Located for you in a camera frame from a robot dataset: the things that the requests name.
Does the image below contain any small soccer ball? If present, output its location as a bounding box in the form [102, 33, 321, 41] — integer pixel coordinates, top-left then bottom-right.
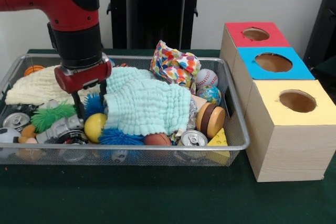
[0, 127, 22, 156]

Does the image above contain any black stand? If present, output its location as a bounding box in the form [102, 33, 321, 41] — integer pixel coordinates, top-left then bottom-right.
[303, 0, 336, 70]

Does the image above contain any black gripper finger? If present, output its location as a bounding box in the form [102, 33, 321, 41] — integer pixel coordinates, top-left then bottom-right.
[99, 79, 108, 97]
[71, 90, 86, 121]

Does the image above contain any shallow clear mesh bin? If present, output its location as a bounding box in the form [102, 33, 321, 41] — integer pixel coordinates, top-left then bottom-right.
[0, 53, 250, 167]

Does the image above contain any multicoloured dotted cloth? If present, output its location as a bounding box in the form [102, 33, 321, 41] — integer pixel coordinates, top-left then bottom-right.
[149, 39, 202, 95]

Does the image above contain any silver drink can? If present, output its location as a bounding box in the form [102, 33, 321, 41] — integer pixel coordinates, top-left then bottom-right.
[181, 129, 208, 147]

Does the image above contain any globe print ball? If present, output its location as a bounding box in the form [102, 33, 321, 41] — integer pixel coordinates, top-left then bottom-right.
[196, 85, 223, 106]

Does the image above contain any dark green tablecloth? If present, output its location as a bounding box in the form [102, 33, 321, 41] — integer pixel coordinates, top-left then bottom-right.
[0, 48, 336, 224]

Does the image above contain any wooden box with three holes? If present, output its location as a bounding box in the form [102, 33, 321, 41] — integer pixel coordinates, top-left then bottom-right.
[219, 22, 329, 183]

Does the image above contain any wooden burger toy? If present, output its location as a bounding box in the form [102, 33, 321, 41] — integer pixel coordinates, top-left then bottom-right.
[196, 102, 226, 132]

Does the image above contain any brown bear plush toy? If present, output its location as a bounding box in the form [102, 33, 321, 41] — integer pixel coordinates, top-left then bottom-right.
[17, 125, 39, 144]

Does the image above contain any yellow cheese wedge toy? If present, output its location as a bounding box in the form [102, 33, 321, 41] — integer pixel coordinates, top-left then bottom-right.
[206, 127, 232, 166]

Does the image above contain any blue spiky ball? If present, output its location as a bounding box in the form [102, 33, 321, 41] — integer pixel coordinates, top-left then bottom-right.
[99, 128, 145, 146]

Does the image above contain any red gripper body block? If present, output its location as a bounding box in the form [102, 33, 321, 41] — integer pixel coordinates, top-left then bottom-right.
[54, 60, 113, 94]

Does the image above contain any mint green waffle cloth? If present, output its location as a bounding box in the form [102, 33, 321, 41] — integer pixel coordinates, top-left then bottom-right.
[101, 67, 192, 136]

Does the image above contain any cream waffle cloth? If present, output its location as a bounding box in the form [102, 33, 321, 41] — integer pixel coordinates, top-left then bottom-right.
[5, 65, 102, 105]

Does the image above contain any green spiky toy with eyes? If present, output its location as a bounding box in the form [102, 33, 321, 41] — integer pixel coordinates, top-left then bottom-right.
[30, 102, 77, 133]

